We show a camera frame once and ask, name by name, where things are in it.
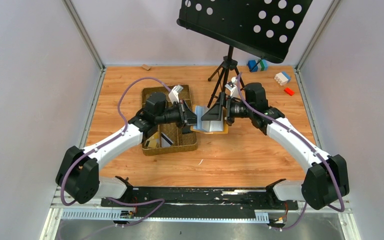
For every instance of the dark grey card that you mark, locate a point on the dark grey card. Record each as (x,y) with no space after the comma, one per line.
(186,130)

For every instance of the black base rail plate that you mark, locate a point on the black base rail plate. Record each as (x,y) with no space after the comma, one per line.
(209,202)

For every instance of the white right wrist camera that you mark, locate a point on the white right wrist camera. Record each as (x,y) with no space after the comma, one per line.
(232,87)

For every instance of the black music stand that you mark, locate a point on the black music stand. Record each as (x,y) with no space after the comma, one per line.
(263,28)

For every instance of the small wooden block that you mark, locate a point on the small wooden block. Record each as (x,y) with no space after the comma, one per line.
(146,67)

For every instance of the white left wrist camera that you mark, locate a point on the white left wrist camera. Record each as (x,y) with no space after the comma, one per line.
(173,95)

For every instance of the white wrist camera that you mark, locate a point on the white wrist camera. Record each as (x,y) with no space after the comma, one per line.
(173,95)
(232,87)

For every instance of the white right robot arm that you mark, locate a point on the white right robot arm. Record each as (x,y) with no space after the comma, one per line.
(326,180)

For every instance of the white blue toy block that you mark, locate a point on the white blue toy block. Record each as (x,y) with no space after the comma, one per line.
(282,78)

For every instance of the white card with black stripe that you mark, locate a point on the white card with black stripe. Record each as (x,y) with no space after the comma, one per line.
(151,143)

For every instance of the woven straw divided tray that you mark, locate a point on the woven straw divided tray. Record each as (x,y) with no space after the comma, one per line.
(182,142)

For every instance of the red toy block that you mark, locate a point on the red toy block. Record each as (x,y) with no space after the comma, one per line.
(289,91)

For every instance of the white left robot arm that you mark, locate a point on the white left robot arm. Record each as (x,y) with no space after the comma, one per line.
(79,172)

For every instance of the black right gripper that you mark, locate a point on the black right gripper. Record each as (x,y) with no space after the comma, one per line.
(226,108)

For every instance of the blue green toy block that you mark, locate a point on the blue green toy block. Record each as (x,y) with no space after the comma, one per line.
(257,65)

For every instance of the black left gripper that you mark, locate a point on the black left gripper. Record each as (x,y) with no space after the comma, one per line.
(183,113)

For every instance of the yellow leather card holder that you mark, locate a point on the yellow leather card holder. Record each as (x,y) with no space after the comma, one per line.
(217,127)

